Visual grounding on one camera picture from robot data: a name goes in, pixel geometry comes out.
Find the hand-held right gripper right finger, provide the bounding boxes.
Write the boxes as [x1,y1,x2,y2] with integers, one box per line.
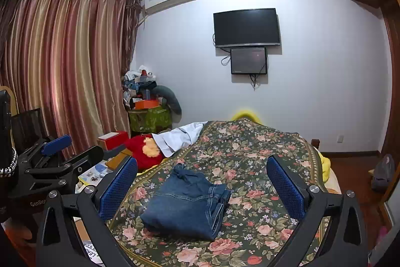
[266,155,366,267]

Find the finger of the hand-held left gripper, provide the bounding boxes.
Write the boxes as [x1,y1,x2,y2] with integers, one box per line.
[15,146,104,189]
[19,135,72,167]

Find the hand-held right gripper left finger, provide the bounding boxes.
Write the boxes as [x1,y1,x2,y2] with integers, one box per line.
[36,156,139,267]

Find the blue denim jeans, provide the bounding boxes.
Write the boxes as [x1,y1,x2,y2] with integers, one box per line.
[140,163,232,241]

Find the person's left forearm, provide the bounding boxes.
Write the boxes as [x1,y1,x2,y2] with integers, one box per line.
[0,220,36,267]

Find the printed paper leaflets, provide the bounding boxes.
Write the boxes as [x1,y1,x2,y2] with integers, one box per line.
[75,159,110,192]

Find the brown cardboard box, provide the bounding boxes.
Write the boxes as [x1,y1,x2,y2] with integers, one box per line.
[104,151,132,170]

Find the red box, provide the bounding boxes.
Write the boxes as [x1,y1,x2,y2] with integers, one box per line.
[97,131,130,152]

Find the black mesh chair back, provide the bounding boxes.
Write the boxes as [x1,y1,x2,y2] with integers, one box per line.
[11,108,47,145]

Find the red plush toy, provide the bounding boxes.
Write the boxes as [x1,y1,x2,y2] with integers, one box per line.
[123,134,165,170]

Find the floral blanket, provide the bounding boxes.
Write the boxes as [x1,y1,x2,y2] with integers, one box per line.
[106,118,324,267]

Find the white bed mattress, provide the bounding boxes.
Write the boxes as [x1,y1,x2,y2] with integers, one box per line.
[325,171,342,194]

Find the green cloth covered table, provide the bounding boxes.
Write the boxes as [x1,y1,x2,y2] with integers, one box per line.
[128,106,173,134]

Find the white shirt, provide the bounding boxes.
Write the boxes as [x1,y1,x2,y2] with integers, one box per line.
[152,121,208,158]

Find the striped pink curtain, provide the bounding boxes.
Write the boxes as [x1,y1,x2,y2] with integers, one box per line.
[0,0,141,161]

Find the orange box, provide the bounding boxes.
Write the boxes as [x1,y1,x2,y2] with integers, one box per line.
[134,100,161,110]

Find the pile of clutter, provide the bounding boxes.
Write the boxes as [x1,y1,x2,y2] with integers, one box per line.
[122,65,163,109]

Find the grey bag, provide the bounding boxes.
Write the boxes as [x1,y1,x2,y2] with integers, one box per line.
[371,154,395,192]

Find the grey neck pillow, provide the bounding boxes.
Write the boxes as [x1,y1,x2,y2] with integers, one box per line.
[151,85,182,116]

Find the pink cloth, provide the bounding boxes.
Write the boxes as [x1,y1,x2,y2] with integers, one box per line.
[376,225,390,247]

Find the small black monitor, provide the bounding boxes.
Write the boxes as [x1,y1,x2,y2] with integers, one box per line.
[230,47,268,75]

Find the braided wrist strap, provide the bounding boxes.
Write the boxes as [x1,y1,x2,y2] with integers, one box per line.
[0,146,18,177]

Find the black wall television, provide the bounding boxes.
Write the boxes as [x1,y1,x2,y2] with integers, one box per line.
[213,8,281,49]

